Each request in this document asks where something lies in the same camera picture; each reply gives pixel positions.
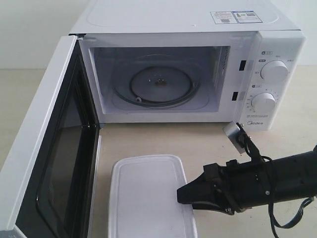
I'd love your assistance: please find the blue white label sticker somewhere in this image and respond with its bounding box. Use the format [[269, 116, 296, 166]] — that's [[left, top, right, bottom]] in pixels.
[[210, 11, 263, 24]]

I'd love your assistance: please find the white lidded plastic container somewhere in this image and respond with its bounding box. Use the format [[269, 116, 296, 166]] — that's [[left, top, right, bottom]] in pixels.
[[107, 154, 198, 238]]

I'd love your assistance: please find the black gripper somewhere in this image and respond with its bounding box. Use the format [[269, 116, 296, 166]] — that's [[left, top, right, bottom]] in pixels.
[[177, 160, 274, 215]]

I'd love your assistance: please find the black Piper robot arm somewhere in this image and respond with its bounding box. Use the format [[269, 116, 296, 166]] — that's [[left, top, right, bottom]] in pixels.
[[177, 151, 317, 215]]

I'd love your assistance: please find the white upper power knob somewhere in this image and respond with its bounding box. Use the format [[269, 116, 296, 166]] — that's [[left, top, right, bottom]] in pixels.
[[260, 60, 289, 83]]

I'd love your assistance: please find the black camera cable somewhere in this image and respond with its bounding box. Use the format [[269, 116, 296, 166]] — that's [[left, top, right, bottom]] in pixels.
[[257, 155, 317, 230]]

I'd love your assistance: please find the white lower timer knob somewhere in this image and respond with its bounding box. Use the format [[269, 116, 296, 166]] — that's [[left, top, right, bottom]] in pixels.
[[251, 92, 276, 113]]

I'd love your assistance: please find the white microwave door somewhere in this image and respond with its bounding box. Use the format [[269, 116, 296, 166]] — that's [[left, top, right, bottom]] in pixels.
[[0, 35, 102, 238]]

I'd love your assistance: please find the glass turntable plate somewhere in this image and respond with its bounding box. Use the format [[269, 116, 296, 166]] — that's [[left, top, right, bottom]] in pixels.
[[111, 54, 201, 108]]

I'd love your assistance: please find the white Midea microwave oven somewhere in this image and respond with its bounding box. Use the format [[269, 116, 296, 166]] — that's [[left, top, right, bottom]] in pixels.
[[70, 0, 306, 131]]

